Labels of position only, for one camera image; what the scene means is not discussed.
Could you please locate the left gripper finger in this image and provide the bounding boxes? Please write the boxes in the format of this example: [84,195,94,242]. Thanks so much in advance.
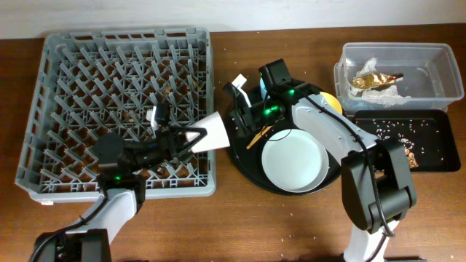
[170,127,208,140]
[174,138,201,162]

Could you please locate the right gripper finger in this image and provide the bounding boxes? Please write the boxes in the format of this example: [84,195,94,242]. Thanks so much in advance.
[231,74,253,108]
[223,82,257,136]

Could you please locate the pink white plastic cup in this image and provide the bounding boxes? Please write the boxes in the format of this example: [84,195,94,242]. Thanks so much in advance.
[189,112,230,153]

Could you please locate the wooden chopstick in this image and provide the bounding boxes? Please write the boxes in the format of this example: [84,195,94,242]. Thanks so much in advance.
[246,126,272,150]

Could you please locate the yellow plastic bowl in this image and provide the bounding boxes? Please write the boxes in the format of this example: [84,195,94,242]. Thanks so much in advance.
[320,92,343,115]

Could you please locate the grey round plate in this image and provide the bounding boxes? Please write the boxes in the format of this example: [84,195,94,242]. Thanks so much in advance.
[261,129,329,194]

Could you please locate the gold brown snack wrapper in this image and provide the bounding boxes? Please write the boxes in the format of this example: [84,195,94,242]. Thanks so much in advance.
[350,73,404,90]

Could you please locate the white paper napkin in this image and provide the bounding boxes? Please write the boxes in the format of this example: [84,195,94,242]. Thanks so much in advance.
[348,57,410,100]

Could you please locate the food scraps and rice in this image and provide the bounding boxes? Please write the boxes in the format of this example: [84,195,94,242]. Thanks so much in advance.
[372,119,446,172]

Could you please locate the light blue plastic cup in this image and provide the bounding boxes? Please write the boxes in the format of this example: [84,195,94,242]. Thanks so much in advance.
[259,74,266,100]

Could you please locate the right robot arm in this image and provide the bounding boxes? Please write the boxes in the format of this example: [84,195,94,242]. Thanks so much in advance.
[224,60,417,261]

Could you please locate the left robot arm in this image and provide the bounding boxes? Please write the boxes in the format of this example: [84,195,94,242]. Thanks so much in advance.
[30,105,208,261]

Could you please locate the clear plastic waste bin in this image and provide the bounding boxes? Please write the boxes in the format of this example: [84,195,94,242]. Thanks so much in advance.
[333,42,465,114]

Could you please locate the grey plastic dishwasher rack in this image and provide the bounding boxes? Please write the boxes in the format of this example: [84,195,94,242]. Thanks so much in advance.
[15,28,214,205]

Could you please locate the round black serving tray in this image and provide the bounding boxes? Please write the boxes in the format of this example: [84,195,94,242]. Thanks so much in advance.
[226,112,341,195]

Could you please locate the black rectangular food tray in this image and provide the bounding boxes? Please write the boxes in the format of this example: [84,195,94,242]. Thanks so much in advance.
[354,109,461,172]

